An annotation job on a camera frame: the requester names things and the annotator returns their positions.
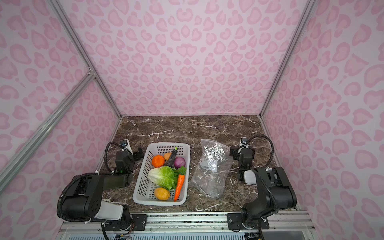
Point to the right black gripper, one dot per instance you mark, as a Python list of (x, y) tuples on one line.
[(237, 151)]

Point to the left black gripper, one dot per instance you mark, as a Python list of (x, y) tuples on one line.
[(134, 154)]

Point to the dark eggplant toy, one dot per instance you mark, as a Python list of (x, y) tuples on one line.
[(170, 162)]

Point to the white perforated plastic basket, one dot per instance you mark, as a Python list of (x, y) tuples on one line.
[(144, 189)]

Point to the purple onion toy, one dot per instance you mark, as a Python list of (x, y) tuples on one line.
[(179, 162)]

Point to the clear zip top bag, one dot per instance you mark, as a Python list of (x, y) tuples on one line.
[(212, 171)]

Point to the orange carrot toy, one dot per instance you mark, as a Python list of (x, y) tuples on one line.
[(181, 173)]

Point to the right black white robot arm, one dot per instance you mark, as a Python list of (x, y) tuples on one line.
[(275, 192)]

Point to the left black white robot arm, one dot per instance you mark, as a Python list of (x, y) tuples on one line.
[(81, 200)]

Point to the orange tomato toy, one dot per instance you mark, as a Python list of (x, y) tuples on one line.
[(158, 161)]

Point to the small orange fruit toy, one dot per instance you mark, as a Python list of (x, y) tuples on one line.
[(167, 156)]

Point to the green lettuce toy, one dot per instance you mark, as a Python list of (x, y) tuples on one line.
[(163, 177)]

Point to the yellow potato toy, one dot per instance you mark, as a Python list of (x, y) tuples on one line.
[(161, 194)]

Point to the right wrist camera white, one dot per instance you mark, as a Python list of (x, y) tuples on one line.
[(243, 142)]

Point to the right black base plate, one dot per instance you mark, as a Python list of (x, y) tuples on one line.
[(236, 223)]

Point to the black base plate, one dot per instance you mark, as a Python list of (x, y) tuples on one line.
[(139, 222), (236, 223)]

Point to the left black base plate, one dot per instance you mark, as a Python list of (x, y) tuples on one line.
[(139, 222)]

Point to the aluminium front rail frame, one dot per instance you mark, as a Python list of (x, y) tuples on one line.
[(286, 225)]

